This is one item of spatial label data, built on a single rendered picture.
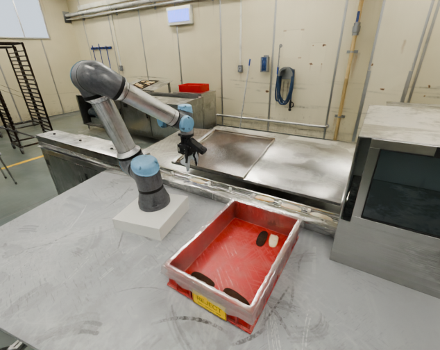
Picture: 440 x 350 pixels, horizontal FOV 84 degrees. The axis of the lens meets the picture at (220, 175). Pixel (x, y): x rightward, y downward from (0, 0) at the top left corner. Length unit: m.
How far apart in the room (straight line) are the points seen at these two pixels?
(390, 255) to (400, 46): 3.68
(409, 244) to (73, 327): 1.03
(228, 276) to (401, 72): 3.94
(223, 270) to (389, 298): 0.54
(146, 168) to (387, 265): 0.96
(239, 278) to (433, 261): 0.59
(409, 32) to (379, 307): 3.86
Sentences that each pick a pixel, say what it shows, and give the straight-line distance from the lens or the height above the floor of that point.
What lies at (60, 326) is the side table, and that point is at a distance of 0.97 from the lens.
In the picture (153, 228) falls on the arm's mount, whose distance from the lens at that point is 1.07.
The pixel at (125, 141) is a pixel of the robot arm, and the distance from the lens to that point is 1.18.
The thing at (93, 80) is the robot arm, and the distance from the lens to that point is 1.01.
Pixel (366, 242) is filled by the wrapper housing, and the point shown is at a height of 0.95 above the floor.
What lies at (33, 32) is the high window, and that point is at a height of 2.14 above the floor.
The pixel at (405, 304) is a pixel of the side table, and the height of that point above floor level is 0.82.
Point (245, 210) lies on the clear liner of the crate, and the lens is 1.12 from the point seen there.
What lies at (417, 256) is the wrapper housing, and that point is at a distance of 0.99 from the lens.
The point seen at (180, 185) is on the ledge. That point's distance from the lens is 1.42.
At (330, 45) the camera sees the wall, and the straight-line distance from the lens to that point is 4.78.
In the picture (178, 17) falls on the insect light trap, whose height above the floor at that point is 2.22.
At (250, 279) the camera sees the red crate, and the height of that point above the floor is 0.82.
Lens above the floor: 1.52
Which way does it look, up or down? 26 degrees down
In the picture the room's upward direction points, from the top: 2 degrees counter-clockwise
